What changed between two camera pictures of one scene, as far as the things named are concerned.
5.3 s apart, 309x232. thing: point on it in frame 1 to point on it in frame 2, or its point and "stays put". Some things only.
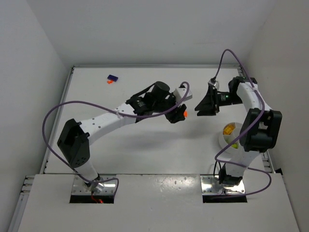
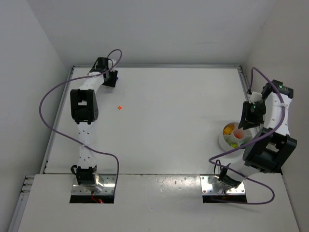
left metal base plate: (79, 187) stays put
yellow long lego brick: (228, 130) stays put
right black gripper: (216, 99) to (250, 121)
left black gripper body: (171, 110) to (110, 79)
